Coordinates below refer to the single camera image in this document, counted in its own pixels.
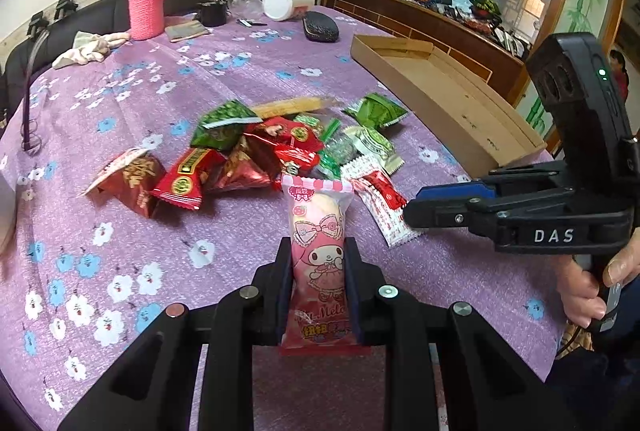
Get person in red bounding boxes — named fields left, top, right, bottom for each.
left=608, top=50, right=629, bottom=102

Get black glasses case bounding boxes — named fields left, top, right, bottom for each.
left=303, top=10, right=340, bottom=43

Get white green snack pack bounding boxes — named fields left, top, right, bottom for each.
left=344, top=125, right=405, bottom=175

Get black sofa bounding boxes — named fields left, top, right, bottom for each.
left=1, top=0, right=210, bottom=120

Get red snack pack centre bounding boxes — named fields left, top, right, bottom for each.
left=244, top=117, right=324, bottom=175

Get small black cup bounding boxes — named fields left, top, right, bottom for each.
left=195, top=0, right=228, bottom=28

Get long yellow biscuit pack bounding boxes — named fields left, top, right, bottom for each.
left=250, top=96, right=341, bottom=119

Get small brown notebook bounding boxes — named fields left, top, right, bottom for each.
left=165, top=20, right=209, bottom=43

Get clear glass cup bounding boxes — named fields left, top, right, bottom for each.
left=227, top=0, right=264, bottom=20

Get red gold-seal snack pack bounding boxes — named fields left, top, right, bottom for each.
left=151, top=147, right=226, bottom=211

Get pink knit-sleeved thermos bottle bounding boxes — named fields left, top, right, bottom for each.
left=128, top=0, right=165, bottom=41

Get white cloth gloves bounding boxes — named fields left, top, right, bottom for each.
left=52, top=31, right=130, bottom=70

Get pink My Melody snack pack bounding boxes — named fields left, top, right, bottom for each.
left=281, top=174, right=363, bottom=356

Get white red candy wrapper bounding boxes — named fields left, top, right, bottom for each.
left=341, top=154, right=421, bottom=248

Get person's right hand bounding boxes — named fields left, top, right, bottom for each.
left=552, top=229, right=640, bottom=328

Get purple-framed eyeglasses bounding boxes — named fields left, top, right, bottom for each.
left=21, top=27, right=50, bottom=156

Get white plastic jar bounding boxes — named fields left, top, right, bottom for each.
left=262, top=0, right=316, bottom=21

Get small green candy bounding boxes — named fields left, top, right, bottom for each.
left=318, top=119, right=358, bottom=180

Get dark red triangular snack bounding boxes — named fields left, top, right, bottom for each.
left=82, top=147, right=166, bottom=219

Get cardboard tray box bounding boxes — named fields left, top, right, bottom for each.
left=350, top=34, right=546, bottom=177

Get green pea snack bag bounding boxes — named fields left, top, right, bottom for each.
left=190, top=99, right=262, bottom=151

